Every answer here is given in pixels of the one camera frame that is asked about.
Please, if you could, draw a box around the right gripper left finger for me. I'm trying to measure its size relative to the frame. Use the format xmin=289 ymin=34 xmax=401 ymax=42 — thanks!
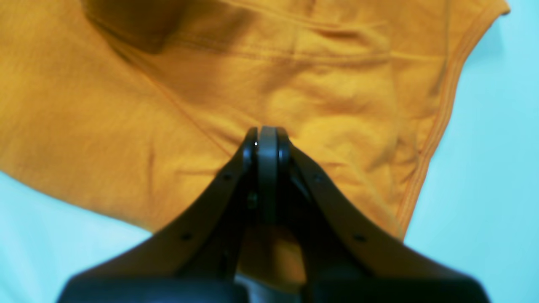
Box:
xmin=58 ymin=128 xmax=258 ymax=303

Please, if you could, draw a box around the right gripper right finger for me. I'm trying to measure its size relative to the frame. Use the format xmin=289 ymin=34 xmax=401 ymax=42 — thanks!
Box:
xmin=268 ymin=127 xmax=489 ymax=303

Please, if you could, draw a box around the orange T-shirt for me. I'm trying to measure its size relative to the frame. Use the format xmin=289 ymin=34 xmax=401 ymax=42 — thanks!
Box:
xmin=0 ymin=0 xmax=511 ymax=291

